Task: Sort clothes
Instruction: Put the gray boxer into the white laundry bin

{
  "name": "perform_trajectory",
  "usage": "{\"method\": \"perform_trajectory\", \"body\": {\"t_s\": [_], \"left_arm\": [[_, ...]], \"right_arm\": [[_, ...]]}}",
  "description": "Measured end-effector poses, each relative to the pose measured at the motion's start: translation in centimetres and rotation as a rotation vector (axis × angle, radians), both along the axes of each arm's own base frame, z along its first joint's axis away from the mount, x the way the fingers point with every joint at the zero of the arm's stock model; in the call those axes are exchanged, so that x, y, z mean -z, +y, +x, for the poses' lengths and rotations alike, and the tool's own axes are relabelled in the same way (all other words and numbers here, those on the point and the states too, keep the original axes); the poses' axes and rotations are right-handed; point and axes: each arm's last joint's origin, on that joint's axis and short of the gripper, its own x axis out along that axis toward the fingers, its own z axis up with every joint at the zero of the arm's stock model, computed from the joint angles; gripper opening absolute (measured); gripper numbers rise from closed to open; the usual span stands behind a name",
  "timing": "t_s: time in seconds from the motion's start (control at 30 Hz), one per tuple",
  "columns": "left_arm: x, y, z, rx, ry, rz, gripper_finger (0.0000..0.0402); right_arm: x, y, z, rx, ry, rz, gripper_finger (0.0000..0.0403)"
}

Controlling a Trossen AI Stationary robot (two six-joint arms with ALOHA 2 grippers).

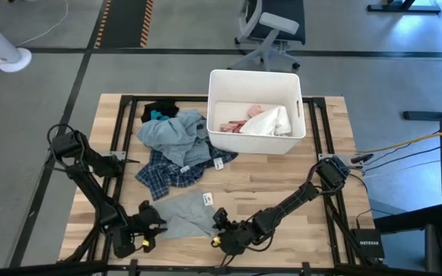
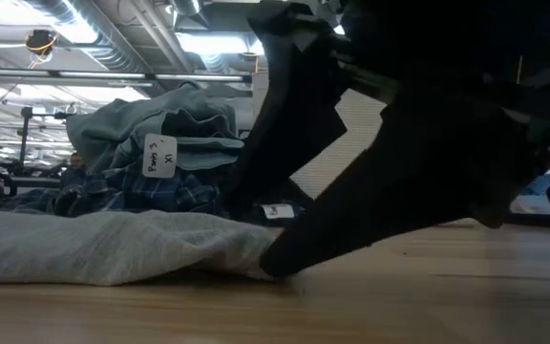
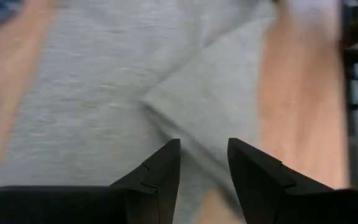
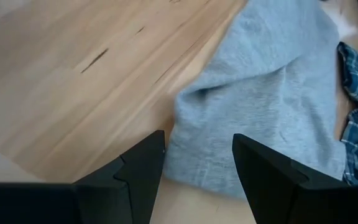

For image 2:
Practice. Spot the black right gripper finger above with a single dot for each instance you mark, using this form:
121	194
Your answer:
399	191
294	105

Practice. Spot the white plastic bin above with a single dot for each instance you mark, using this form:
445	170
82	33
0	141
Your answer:
351	157

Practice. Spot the grey garment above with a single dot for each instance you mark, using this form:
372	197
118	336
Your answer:
112	248

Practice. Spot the black yellow ceiling device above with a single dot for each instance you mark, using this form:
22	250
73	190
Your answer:
40	43

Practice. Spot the long metal ceiling rail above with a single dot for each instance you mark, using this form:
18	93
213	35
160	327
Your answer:
103	75

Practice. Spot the blue denim garment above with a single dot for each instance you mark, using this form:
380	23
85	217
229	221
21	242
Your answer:
208	153

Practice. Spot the black background stand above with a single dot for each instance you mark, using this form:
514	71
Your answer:
26	138

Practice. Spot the blue plaid shirt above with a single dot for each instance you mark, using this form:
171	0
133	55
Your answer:
160	193

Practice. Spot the person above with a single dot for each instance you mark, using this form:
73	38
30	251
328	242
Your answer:
75	165

